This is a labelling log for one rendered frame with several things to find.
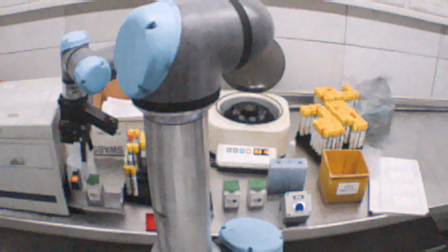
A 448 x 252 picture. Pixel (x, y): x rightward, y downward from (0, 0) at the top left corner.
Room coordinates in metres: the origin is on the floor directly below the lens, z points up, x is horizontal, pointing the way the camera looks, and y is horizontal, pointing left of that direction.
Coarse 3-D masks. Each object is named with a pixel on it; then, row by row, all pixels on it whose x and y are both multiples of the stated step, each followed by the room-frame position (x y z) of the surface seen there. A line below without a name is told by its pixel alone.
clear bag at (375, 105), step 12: (360, 84) 1.57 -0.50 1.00; (372, 84) 1.53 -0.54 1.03; (384, 84) 1.53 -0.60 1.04; (360, 96) 1.52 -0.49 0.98; (372, 96) 1.49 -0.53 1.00; (384, 96) 1.51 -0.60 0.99; (360, 108) 1.48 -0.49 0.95; (372, 108) 1.47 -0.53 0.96; (384, 108) 1.50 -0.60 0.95; (372, 120) 1.46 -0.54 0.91; (384, 120) 1.49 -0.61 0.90
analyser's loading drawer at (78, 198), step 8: (72, 192) 0.95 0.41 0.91; (80, 192) 0.95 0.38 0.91; (104, 192) 0.96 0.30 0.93; (112, 192) 0.98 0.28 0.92; (120, 192) 0.96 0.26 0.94; (72, 200) 0.91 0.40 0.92; (80, 200) 0.92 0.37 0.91; (104, 200) 0.93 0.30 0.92; (112, 200) 0.94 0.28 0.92; (120, 200) 0.92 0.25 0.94; (96, 208) 0.91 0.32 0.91; (104, 208) 0.91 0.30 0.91; (112, 208) 0.91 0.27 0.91; (120, 208) 0.91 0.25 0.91
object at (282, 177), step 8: (272, 160) 1.09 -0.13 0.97; (280, 160) 1.09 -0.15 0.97; (296, 160) 1.10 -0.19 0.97; (304, 160) 1.10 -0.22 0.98; (272, 168) 1.06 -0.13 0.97; (280, 168) 1.06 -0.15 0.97; (288, 168) 1.07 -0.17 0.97; (296, 168) 1.07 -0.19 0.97; (304, 168) 1.07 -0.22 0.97; (272, 176) 1.06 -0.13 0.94; (280, 176) 1.06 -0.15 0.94; (288, 176) 1.07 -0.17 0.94; (296, 176) 1.07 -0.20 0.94; (304, 176) 1.07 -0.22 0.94; (272, 184) 1.06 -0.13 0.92; (280, 184) 1.07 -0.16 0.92; (288, 184) 1.07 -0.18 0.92; (296, 184) 1.07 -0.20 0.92; (272, 192) 1.06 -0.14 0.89; (280, 192) 1.07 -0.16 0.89
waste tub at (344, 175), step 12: (324, 156) 1.12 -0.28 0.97; (336, 156) 1.15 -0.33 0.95; (348, 156) 1.16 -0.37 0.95; (360, 156) 1.15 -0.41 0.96; (324, 168) 1.10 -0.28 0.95; (336, 168) 1.15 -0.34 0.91; (348, 168) 1.16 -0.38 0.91; (360, 168) 1.12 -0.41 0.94; (324, 180) 1.08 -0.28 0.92; (336, 180) 1.03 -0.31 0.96; (348, 180) 1.03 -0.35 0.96; (360, 180) 1.03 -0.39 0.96; (324, 192) 1.05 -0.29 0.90; (336, 192) 1.03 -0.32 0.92; (348, 192) 1.03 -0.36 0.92; (360, 192) 1.03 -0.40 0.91
